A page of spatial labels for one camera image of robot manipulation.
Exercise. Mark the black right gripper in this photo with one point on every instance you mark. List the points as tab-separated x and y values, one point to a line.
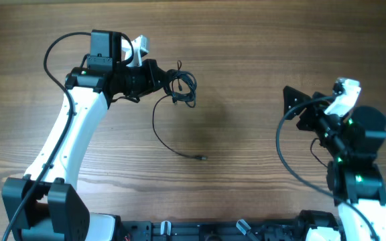
314	109

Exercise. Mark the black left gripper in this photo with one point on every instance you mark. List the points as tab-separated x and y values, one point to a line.
150	69

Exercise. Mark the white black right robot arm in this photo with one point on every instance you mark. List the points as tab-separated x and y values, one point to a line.
352	135

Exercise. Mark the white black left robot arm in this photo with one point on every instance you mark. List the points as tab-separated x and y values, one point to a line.
44	203

